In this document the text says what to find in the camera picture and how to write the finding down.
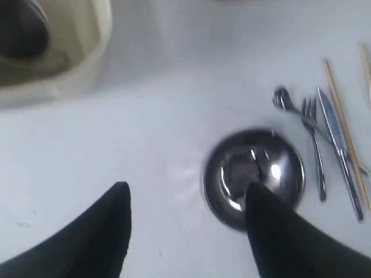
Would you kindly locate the cream bin circle sticker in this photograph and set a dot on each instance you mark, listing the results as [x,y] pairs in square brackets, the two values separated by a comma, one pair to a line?
[79,34]

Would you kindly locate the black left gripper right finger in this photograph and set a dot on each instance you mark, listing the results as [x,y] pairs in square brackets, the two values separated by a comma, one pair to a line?
[286,245]

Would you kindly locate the steel fork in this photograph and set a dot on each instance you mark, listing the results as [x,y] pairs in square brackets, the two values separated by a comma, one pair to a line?
[309,120]

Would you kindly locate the wooden chopstick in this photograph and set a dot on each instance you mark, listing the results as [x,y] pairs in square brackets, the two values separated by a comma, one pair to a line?
[346,133]
[365,64]

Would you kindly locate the steel mug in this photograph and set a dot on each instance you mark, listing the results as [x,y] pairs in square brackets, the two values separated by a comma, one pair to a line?
[25,31]

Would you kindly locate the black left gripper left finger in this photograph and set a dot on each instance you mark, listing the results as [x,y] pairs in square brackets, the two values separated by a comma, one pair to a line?
[94,245]

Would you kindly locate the stainless steel bowl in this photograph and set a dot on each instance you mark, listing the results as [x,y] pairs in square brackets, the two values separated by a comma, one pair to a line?
[252,155]

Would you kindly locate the steel spoon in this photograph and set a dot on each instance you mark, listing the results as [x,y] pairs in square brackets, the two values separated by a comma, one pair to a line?
[281,99]

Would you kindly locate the steel table knife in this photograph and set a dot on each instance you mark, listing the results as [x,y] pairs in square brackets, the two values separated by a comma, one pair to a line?
[340,152]

